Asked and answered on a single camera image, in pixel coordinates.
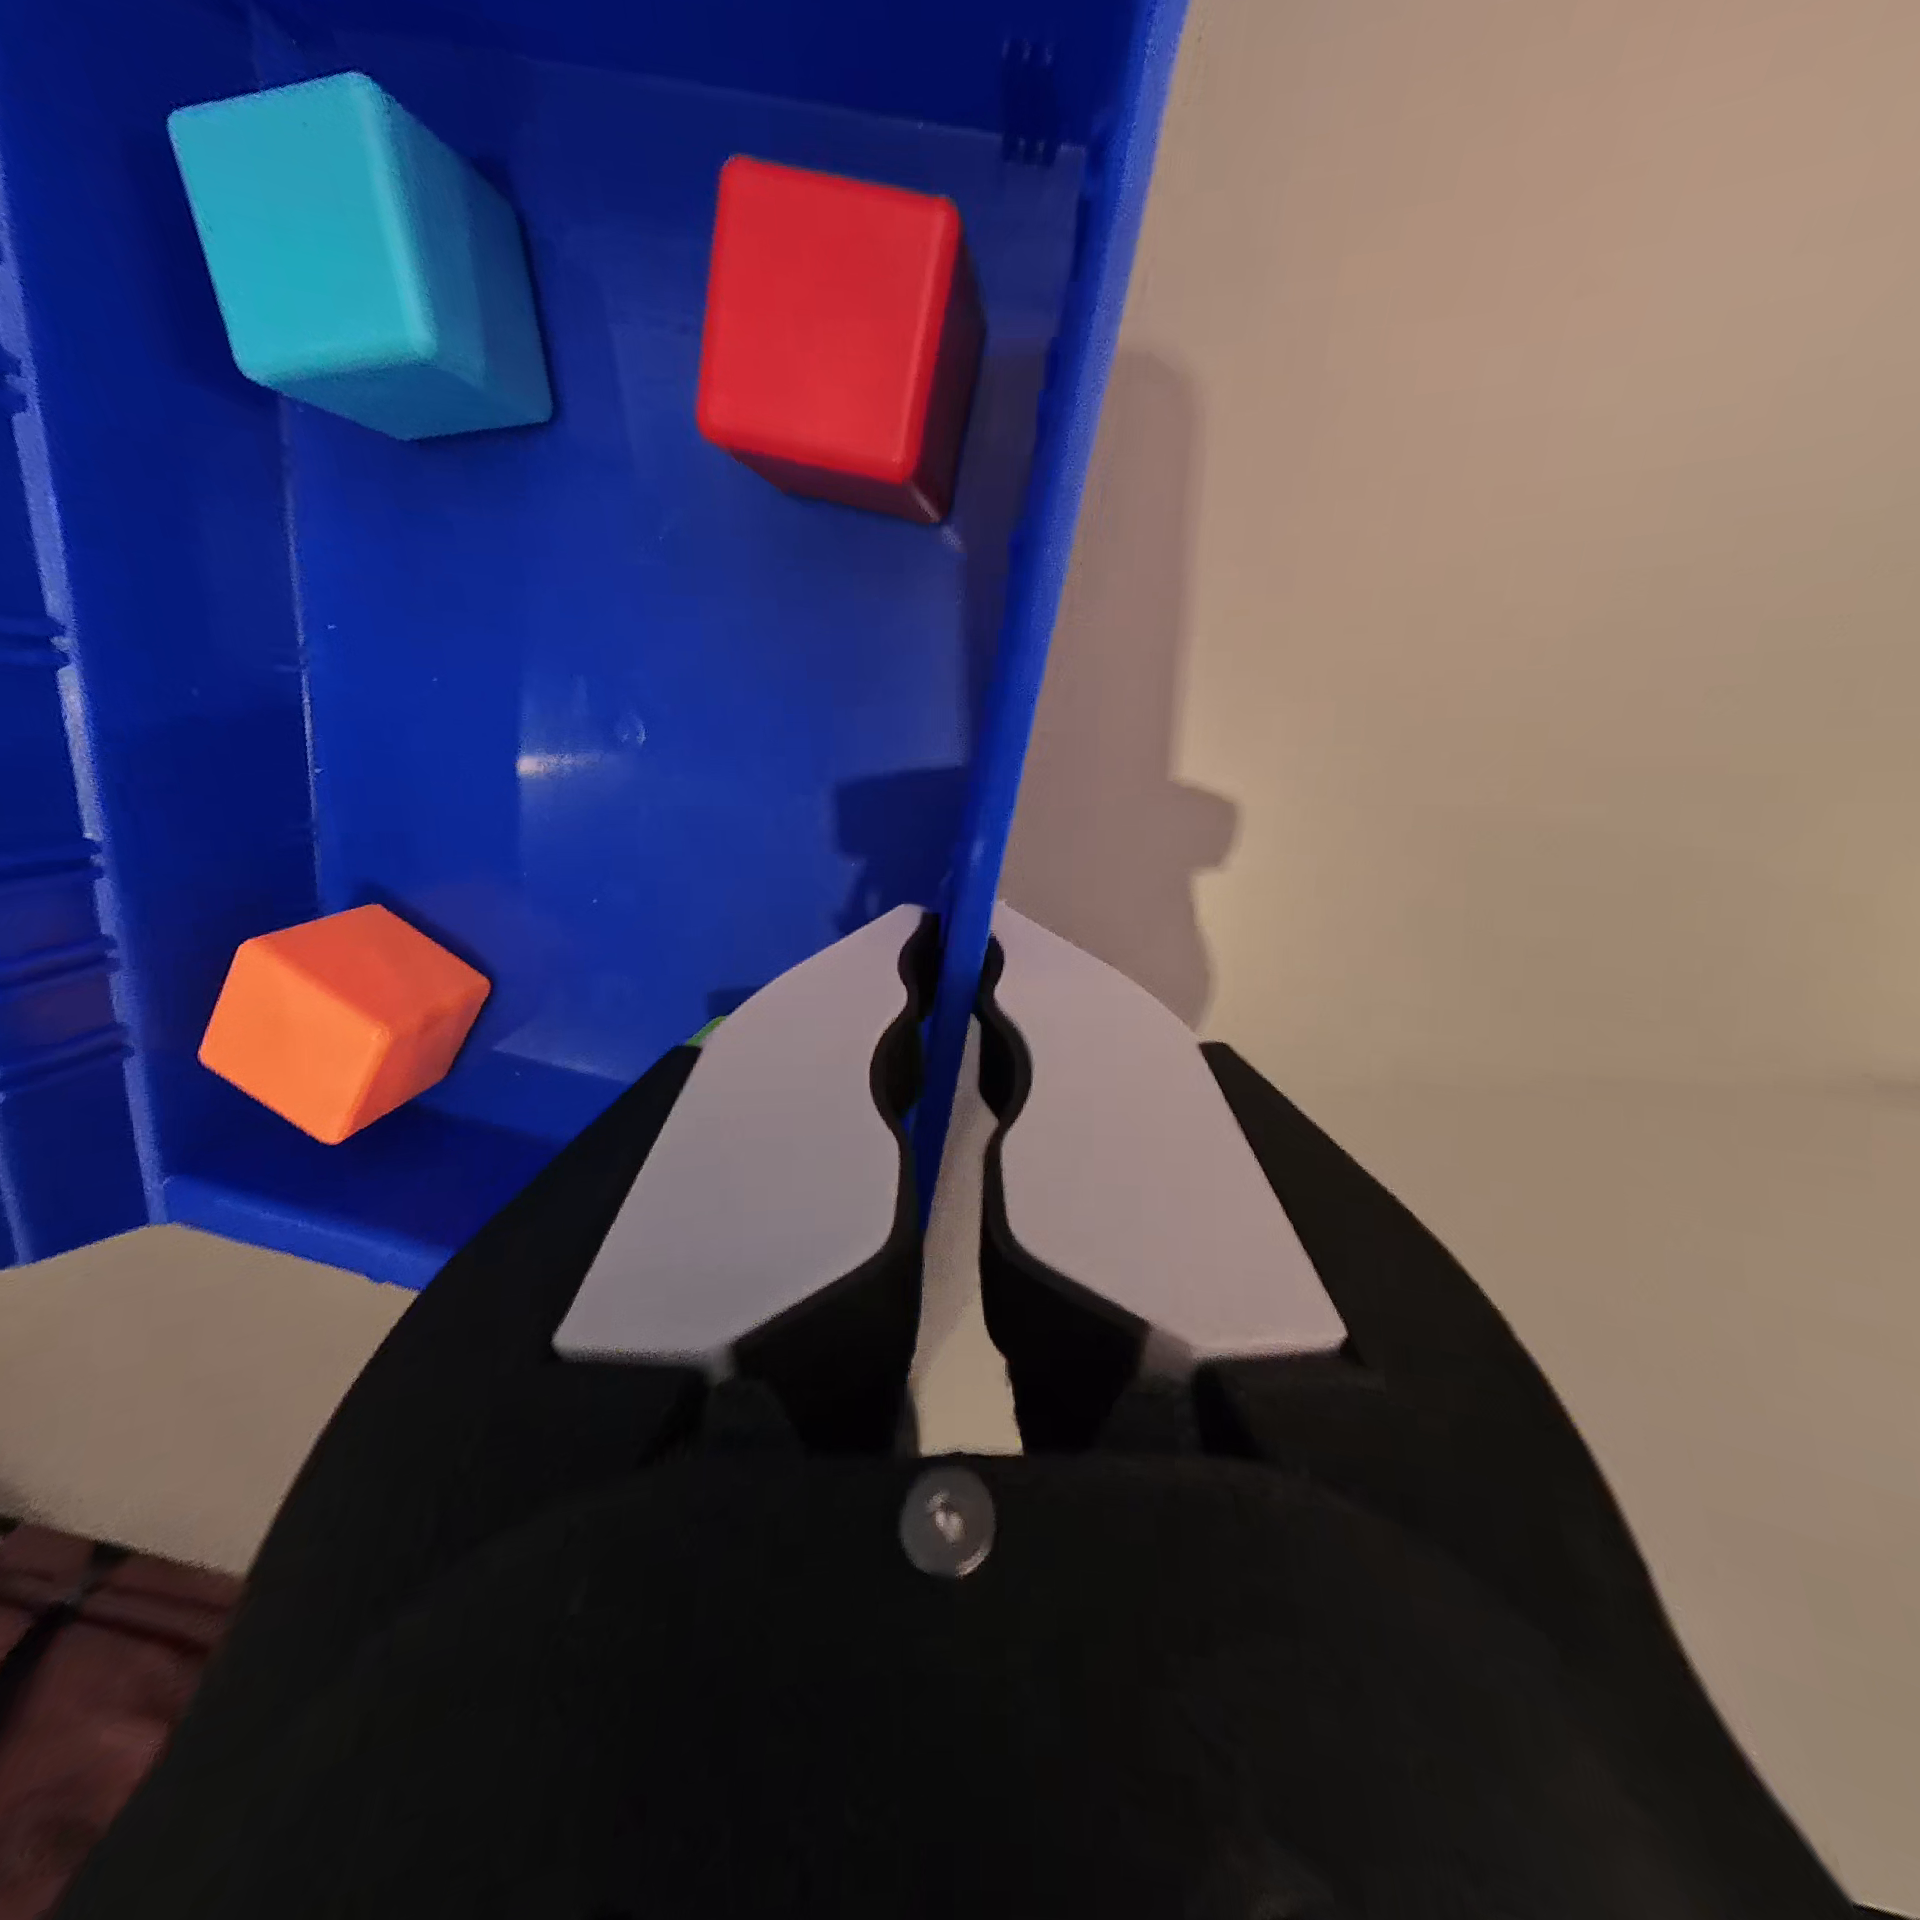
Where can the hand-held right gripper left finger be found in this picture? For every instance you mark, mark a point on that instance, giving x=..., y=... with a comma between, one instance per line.
x=751, y=1201

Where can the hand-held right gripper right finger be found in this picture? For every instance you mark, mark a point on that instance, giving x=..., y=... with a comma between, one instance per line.
x=1171, y=1201

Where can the green magnetic cube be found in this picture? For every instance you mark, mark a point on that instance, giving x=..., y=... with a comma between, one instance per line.
x=707, y=1035

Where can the orange magnetic cube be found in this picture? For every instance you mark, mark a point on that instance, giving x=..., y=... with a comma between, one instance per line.
x=333, y=1020

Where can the blue plastic bin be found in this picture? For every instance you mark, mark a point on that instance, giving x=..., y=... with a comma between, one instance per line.
x=662, y=720

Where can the red magnetic cube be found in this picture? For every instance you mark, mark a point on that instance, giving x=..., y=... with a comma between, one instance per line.
x=825, y=317

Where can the teal magnetic cube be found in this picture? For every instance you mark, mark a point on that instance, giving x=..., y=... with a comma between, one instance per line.
x=333, y=241

